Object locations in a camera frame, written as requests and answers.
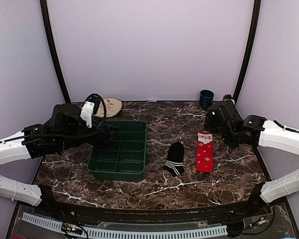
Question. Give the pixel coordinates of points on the black striped ankle sock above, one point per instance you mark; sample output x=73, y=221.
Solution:
x=174, y=163

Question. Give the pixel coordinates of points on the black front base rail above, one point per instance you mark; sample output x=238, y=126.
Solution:
x=231, y=213

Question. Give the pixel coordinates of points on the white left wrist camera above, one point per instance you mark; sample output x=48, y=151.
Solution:
x=86, y=113

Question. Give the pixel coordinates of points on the dark blue mug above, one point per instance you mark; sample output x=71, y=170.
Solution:
x=206, y=98

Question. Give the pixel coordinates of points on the beige decorated plate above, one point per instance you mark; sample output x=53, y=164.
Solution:
x=113, y=107

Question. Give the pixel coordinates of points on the white slotted cable duct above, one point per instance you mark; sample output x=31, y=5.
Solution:
x=74, y=231

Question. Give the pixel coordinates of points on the green plastic divider tray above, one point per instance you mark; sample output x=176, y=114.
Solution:
x=124, y=157

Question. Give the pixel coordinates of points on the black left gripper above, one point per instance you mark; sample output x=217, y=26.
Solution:
x=107, y=128

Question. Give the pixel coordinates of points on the right black frame post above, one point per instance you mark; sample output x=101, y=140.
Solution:
x=248, y=49

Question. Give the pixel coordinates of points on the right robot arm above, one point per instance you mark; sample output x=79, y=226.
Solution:
x=259, y=131

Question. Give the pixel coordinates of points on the black frame post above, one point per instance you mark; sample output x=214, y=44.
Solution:
x=53, y=50
x=248, y=49

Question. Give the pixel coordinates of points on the left black frame post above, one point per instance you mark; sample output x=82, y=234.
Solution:
x=53, y=50

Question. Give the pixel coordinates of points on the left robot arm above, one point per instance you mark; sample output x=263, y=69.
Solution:
x=34, y=142

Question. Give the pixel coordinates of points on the red Santa Christmas sock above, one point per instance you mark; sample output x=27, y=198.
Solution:
x=204, y=154

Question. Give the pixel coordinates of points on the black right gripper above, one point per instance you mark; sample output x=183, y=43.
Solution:
x=213, y=127

